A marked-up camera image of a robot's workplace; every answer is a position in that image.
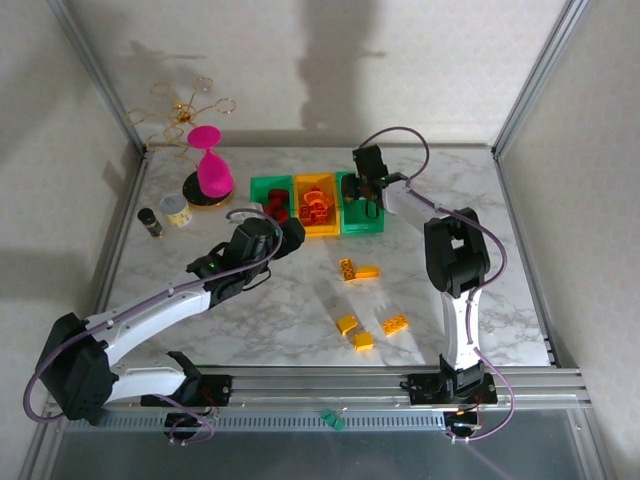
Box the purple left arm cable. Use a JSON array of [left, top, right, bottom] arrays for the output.
[[22, 207, 281, 446]]

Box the aluminium frame post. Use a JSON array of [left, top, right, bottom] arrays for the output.
[[47, 0, 151, 157], [490, 0, 586, 159]]

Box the small dark bottle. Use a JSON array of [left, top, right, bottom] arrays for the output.
[[137, 207, 165, 240]]

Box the green plastic bin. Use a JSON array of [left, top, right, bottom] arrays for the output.
[[335, 170, 388, 236], [249, 174, 296, 224]]

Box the aluminium front rail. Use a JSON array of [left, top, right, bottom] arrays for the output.
[[45, 367, 595, 414]]

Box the white patterned paper cup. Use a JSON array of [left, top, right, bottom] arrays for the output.
[[159, 193, 194, 229]]

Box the grey slotted cable duct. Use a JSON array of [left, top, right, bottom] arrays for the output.
[[64, 412, 449, 434]]

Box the green clip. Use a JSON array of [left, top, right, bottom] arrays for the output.
[[320, 407, 346, 434]]

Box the gold wire glass rack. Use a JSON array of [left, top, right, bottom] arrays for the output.
[[127, 75, 238, 212]]

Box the pink plastic goblet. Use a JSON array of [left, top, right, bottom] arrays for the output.
[[186, 124, 235, 200]]

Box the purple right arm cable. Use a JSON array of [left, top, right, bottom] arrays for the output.
[[353, 125, 515, 446]]

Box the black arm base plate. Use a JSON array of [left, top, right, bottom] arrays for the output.
[[141, 372, 234, 407], [407, 372, 499, 405]]

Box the yellow plastic bin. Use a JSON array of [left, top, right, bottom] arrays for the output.
[[293, 172, 342, 239]]

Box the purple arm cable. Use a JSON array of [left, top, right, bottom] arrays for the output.
[[22, 207, 281, 446], [353, 125, 515, 446]]

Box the yellow six-stud lego brick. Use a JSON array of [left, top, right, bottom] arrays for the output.
[[381, 313, 410, 337]]

